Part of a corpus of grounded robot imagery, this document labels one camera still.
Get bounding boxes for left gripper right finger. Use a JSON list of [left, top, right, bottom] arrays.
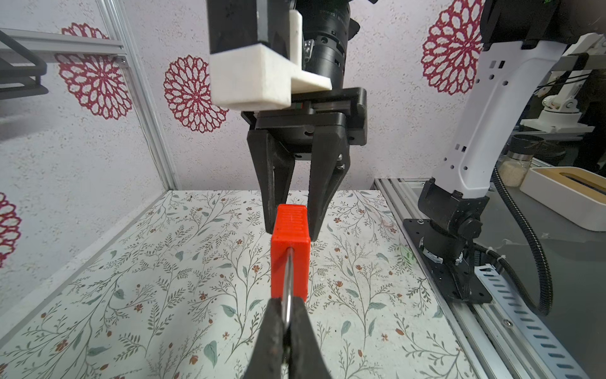
[[287, 297, 331, 379]]

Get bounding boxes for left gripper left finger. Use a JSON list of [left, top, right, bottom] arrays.
[[242, 298, 284, 379]]

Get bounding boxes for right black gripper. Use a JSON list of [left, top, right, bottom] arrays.
[[241, 88, 368, 241]]

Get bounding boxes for red padlock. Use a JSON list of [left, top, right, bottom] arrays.
[[271, 204, 311, 329]]

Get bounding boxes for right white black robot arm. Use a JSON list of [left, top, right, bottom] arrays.
[[243, 1, 605, 303]]

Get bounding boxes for glass jar outside cell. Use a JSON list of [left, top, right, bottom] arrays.
[[498, 134, 544, 187]]

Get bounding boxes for white tray outside cell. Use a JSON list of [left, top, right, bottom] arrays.
[[520, 167, 606, 232]]

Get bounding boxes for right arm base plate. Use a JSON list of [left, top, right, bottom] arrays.
[[402, 219, 492, 304]]

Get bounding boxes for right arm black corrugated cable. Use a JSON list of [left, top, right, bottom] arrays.
[[472, 167, 554, 317]]

